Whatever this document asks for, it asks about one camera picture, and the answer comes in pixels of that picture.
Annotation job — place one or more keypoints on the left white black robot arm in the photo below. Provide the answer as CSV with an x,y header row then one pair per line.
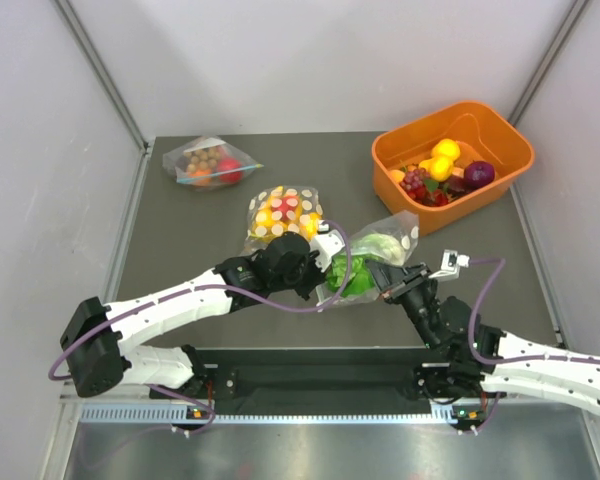
x,y
105,345

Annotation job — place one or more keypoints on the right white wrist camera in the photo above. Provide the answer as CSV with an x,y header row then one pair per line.
x,y
451,264

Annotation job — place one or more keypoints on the fake purple grapes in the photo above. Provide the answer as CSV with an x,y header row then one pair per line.
x,y
413,180

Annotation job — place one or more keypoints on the fake red strawberries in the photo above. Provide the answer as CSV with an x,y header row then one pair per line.
x,y
427,197

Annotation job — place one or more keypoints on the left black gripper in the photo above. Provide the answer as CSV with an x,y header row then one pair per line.
x,y
318,277

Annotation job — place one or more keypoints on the polka dot bag with vegetables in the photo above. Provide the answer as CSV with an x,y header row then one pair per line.
x,y
404,226

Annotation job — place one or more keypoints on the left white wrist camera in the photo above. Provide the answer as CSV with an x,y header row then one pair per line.
x,y
326,244

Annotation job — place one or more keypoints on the fake red onion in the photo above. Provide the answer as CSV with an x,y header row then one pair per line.
x,y
479,174

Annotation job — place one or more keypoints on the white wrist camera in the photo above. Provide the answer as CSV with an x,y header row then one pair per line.
x,y
451,264
326,244

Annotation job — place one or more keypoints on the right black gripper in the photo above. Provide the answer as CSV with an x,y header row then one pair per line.
x,y
388,277

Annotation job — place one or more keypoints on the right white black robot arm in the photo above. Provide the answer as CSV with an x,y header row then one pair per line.
x,y
481,358

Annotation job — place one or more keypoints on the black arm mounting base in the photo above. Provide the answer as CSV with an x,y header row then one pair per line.
x,y
358,381

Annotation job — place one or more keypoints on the clear bag with nuts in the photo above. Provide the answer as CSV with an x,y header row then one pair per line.
x,y
208,162

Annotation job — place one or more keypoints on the fake green lettuce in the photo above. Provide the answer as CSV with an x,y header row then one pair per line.
x,y
375,246

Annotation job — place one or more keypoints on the yellow fake lemon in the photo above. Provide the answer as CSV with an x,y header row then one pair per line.
x,y
447,148
440,168

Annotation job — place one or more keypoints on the yellow fake lemon upper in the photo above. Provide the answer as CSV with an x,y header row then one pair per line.
x,y
447,148

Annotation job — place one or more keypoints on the fake meat slice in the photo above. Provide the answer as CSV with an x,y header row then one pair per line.
x,y
456,185

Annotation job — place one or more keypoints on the yellow fake lemon lower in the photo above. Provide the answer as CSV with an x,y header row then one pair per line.
x,y
440,168

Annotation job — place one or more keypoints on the small orange fake fruit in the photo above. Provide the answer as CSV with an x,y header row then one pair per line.
x,y
397,176

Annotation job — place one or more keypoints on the polka dot bag with fruit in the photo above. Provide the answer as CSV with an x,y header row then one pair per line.
x,y
279,210

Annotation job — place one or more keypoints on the orange plastic bin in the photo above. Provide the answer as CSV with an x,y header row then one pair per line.
x,y
482,134

